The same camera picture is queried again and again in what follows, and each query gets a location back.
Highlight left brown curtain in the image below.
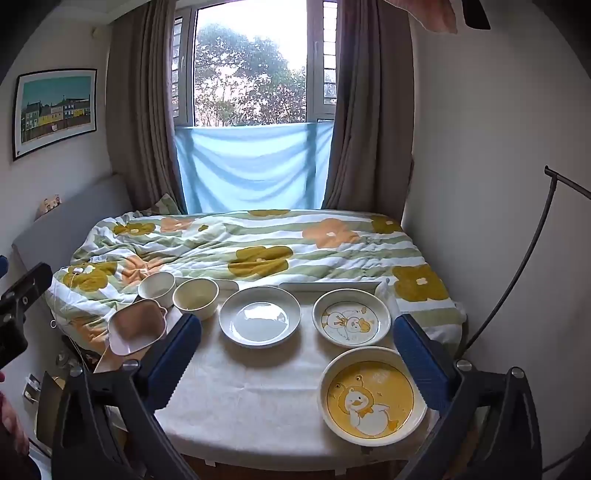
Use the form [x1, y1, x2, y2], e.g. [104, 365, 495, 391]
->
[105, 1, 186, 212]

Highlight person's left hand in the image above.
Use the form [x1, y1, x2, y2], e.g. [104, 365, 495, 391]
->
[0, 393, 30, 455]

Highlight plain white plate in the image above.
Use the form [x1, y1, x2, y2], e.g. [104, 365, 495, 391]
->
[218, 286, 301, 349]

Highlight brown curtain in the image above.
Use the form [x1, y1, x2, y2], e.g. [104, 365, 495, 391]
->
[105, 1, 186, 212]
[322, 1, 415, 220]

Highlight tangled cables on floor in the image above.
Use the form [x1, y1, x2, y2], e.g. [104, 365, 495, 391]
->
[48, 317, 100, 375]

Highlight yellow duck large plate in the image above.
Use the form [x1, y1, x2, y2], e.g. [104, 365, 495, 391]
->
[317, 346, 428, 448]

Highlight white duck cartoon plate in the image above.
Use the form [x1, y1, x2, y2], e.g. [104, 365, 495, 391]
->
[311, 288, 392, 348]

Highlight light blue window cloth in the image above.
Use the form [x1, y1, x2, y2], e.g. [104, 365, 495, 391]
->
[174, 121, 334, 214]

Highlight white ribbed small bowl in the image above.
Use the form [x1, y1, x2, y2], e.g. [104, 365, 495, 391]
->
[138, 272, 176, 309]

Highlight cream round bowl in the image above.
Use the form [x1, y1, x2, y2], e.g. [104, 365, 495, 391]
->
[172, 278, 219, 321]

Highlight green pillow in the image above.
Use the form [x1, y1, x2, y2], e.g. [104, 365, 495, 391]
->
[140, 194, 182, 216]

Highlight grey bed headboard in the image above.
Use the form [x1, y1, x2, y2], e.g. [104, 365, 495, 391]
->
[13, 175, 132, 273]

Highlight right brown curtain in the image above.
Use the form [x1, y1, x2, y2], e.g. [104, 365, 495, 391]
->
[322, 1, 415, 220]

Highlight pink square handled bowl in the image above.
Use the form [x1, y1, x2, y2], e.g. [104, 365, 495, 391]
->
[108, 299, 167, 357]

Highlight black floor lamp stand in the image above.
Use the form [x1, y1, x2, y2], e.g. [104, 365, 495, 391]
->
[456, 165, 591, 359]

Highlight plush toy on headboard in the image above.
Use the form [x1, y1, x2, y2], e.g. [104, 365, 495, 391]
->
[35, 195, 61, 219]

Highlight window with white frame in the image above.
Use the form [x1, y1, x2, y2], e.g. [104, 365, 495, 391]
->
[171, 0, 341, 127]

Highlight floral green striped duvet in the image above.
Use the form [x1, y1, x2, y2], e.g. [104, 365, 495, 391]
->
[45, 210, 466, 353]

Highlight framed town picture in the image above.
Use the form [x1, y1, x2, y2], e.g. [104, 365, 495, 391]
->
[12, 68, 97, 161]

